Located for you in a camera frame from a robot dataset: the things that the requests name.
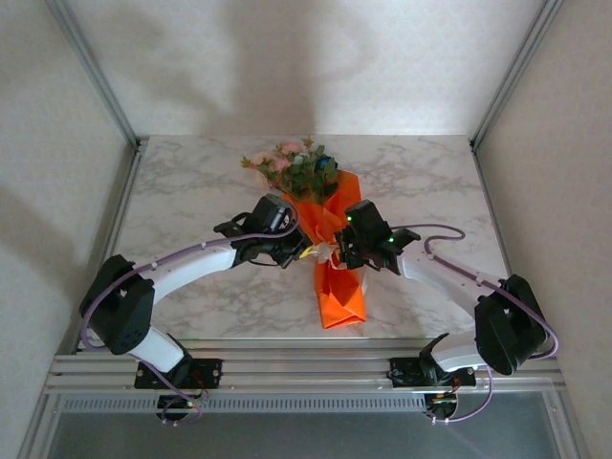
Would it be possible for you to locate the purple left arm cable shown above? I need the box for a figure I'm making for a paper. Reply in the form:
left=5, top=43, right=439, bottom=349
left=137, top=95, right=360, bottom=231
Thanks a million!
left=79, top=203, right=300, bottom=426

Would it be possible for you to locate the peach fake flower stem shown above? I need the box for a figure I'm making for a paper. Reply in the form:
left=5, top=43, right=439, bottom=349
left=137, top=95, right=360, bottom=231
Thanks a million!
left=240, top=150, right=278, bottom=190

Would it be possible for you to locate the aluminium mounting rail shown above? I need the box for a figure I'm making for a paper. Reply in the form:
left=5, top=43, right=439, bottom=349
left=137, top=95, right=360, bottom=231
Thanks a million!
left=42, top=337, right=570, bottom=396

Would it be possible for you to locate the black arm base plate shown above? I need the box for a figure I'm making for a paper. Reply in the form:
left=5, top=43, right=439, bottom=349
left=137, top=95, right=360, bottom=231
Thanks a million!
left=389, top=356, right=478, bottom=388
left=134, top=358, right=224, bottom=389

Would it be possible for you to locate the grey slotted cable duct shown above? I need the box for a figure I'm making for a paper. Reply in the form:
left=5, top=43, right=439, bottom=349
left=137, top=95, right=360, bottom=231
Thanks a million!
left=61, top=395, right=429, bottom=415

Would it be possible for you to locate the cream ribbon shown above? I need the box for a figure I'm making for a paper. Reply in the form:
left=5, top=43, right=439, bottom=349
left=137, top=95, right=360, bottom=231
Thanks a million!
left=305, top=241, right=372, bottom=293

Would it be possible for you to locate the white fake flower stem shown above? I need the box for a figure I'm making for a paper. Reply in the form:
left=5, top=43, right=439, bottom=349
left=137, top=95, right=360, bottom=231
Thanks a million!
left=291, top=137, right=326, bottom=200

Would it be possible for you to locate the aluminium frame post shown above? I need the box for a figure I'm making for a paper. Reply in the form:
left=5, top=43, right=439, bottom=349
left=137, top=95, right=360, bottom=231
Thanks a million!
left=45, top=0, right=143, bottom=148
left=470, top=0, right=565, bottom=149

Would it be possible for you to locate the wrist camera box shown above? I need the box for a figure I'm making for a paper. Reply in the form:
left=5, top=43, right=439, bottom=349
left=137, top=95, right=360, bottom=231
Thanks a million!
left=389, top=228, right=423, bottom=251
left=213, top=214, right=252, bottom=238

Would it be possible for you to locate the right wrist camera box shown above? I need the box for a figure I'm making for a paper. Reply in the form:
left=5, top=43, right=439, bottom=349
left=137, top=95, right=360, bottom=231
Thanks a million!
left=389, top=228, right=423, bottom=251

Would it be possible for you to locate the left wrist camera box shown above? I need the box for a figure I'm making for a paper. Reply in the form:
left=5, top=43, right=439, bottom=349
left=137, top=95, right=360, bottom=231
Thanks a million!
left=213, top=214, right=252, bottom=238

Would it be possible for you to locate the aluminium table side rail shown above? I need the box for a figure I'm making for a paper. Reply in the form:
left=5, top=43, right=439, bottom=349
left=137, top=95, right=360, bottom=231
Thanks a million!
left=98, top=138, right=147, bottom=269
left=470, top=141, right=515, bottom=283

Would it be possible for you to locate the orange wrapping paper sheet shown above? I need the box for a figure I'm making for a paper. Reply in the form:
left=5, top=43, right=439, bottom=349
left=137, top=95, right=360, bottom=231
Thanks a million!
left=280, top=171, right=368, bottom=330

